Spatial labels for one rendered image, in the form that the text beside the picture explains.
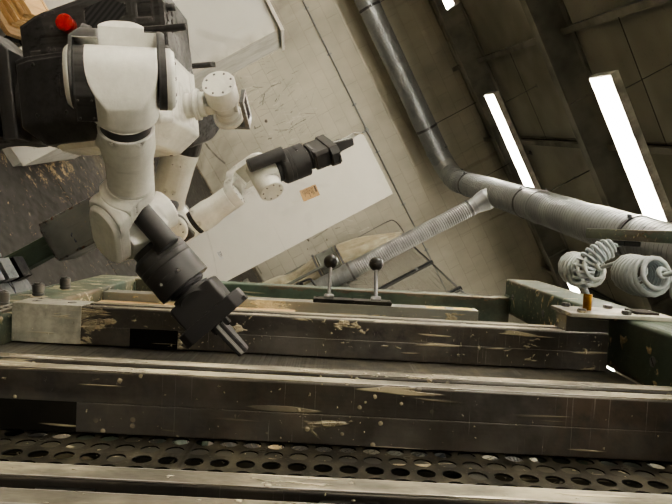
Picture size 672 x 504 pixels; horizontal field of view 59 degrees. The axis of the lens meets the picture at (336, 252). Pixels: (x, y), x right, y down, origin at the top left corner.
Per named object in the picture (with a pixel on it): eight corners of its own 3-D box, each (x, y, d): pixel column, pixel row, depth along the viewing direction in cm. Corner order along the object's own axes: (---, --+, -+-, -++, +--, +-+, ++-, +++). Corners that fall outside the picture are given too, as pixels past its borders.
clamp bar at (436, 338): (33, 332, 116) (36, 208, 114) (644, 364, 116) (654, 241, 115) (4, 343, 106) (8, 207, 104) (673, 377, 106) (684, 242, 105)
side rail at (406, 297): (140, 312, 181) (141, 276, 181) (502, 331, 182) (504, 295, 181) (133, 315, 175) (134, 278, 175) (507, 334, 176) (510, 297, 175)
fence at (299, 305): (109, 304, 156) (110, 289, 156) (473, 323, 156) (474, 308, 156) (102, 307, 151) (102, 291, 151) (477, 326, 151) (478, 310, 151)
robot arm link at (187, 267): (181, 355, 90) (128, 295, 90) (196, 342, 100) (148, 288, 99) (244, 301, 90) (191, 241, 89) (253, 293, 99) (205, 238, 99)
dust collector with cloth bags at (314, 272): (236, 283, 773) (387, 203, 768) (263, 328, 788) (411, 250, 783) (226, 316, 639) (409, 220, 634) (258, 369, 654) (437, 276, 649)
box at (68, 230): (54, 225, 180) (107, 197, 179) (74, 260, 180) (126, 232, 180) (34, 225, 168) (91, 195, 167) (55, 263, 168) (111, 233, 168)
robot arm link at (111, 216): (92, 248, 94) (82, 188, 84) (137, 219, 99) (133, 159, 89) (121, 272, 92) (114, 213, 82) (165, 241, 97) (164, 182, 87)
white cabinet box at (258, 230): (162, 234, 565) (354, 131, 560) (193, 286, 577) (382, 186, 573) (147, 246, 505) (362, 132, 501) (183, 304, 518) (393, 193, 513)
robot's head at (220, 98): (191, 73, 120) (235, 69, 120) (203, 106, 129) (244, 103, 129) (189, 98, 117) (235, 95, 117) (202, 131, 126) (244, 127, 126)
